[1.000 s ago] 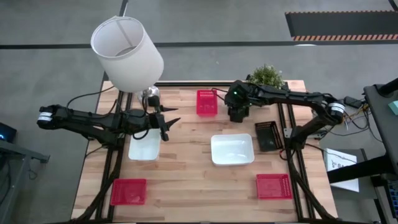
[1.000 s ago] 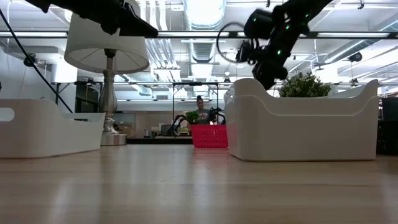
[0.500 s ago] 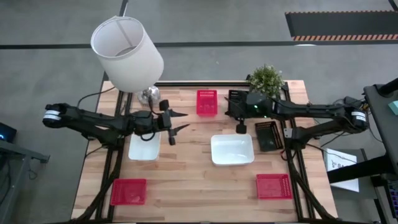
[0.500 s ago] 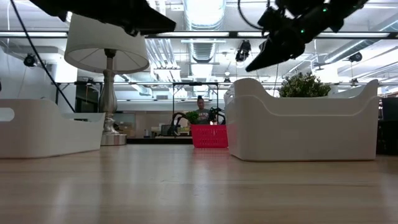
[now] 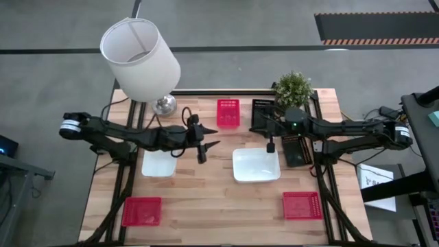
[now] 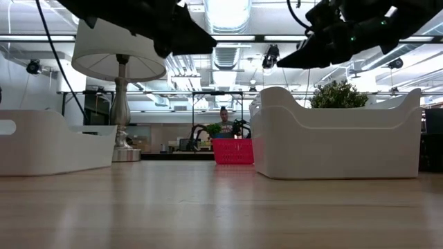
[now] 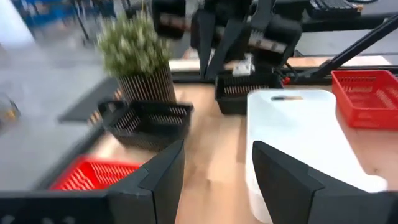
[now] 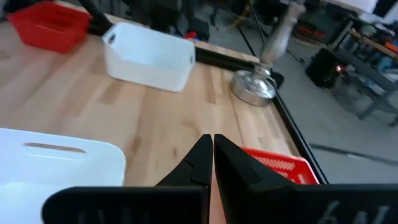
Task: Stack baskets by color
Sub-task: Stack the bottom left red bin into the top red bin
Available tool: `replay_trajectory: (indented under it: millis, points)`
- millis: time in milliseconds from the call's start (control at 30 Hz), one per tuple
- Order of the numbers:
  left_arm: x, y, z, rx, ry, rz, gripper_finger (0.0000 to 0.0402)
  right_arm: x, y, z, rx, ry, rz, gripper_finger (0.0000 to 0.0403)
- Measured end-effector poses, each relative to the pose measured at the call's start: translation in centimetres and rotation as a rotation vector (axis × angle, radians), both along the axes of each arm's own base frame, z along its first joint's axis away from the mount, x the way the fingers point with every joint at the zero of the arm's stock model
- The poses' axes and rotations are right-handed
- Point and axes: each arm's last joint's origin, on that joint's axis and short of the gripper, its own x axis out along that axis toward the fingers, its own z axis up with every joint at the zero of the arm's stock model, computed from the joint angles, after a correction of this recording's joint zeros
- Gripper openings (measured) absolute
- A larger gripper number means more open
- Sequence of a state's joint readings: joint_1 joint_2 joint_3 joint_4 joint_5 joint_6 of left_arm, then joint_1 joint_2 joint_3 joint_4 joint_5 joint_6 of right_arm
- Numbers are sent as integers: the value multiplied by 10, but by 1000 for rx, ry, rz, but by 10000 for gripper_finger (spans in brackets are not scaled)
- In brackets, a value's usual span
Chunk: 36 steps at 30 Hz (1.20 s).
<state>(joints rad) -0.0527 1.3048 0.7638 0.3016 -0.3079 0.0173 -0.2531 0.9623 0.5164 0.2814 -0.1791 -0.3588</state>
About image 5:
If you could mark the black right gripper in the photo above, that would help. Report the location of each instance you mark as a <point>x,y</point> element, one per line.
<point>278,125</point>

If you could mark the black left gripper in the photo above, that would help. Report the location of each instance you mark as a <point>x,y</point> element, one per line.
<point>196,137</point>

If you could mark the white plastic basket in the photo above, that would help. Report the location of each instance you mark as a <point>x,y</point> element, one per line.
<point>159,166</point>
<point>255,164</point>

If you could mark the red plastic mesh basket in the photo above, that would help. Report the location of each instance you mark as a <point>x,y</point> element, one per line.
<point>228,113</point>
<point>141,211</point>
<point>302,205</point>

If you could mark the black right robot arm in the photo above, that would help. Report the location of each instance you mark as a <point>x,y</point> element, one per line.
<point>360,128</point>

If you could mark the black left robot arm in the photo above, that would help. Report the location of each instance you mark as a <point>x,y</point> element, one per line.
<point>113,132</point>

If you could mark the small green potted plant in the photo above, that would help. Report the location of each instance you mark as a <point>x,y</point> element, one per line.
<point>293,89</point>

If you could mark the white shade table lamp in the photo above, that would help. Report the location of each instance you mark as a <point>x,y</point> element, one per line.
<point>144,65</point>

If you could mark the black power adapter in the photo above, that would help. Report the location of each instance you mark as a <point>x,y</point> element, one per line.
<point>388,112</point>

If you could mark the white paper sign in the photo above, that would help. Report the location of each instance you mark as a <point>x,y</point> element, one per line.
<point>377,192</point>

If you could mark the black hazard striped floor mat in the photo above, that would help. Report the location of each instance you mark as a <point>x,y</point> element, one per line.
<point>377,27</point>

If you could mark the black side desk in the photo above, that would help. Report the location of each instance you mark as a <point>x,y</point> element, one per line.
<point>423,144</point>

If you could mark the teal box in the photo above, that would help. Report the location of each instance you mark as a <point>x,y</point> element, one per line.
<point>435,119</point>

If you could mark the grey metal stand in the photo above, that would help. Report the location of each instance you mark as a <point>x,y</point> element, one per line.
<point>20,168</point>

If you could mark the black monitor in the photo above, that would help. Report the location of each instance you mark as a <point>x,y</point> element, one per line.
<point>7,145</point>

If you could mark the black aluminium table frame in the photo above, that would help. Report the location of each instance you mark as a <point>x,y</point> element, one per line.
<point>223,92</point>

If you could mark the white metal bracket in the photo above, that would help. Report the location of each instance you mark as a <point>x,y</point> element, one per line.
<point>317,147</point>

